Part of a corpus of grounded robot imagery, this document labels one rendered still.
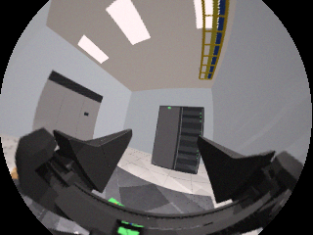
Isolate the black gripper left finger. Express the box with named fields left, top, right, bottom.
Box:
left=52, top=129, right=132, bottom=193

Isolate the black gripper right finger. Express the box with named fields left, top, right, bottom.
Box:
left=197, top=136, right=277, bottom=204

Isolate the green flat deck plate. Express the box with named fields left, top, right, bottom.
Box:
left=110, top=197, right=140, bottom=235

